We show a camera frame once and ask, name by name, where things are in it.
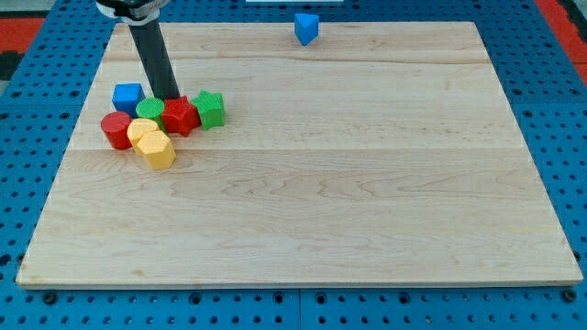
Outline green star block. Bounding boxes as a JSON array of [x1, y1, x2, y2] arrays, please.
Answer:
[[190, 90, 226, 130]]

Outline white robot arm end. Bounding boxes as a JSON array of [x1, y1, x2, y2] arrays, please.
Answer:
[[95, 0, 170, 26]]

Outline red star block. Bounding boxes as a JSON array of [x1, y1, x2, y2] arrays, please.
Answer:
[[161, 95, 201, 137]]

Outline light wooden board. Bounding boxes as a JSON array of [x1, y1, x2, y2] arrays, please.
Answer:
[[17, 22, 583, 290]]

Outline yellow hexagon block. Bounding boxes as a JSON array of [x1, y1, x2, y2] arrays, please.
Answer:
[[137, 130, 176, 170]]

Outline blue triangular prism block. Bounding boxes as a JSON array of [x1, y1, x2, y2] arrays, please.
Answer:
[[294, 13, 319, 46]]

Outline green cylinder block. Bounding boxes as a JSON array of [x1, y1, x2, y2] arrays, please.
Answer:
[[136, 97, 166, 132]]

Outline yellow cylinder block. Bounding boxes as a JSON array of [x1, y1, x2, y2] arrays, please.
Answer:
[[127, 118, 160, 156]]

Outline blue cube block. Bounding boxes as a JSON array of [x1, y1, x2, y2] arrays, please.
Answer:
[[112, 82, 145, 118]]

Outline red cylinder block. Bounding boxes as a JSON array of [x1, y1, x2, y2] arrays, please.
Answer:
[[100, 111, 132, 150]]

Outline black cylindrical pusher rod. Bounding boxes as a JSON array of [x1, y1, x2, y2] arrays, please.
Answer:
[[129, 18, 180, 100]]

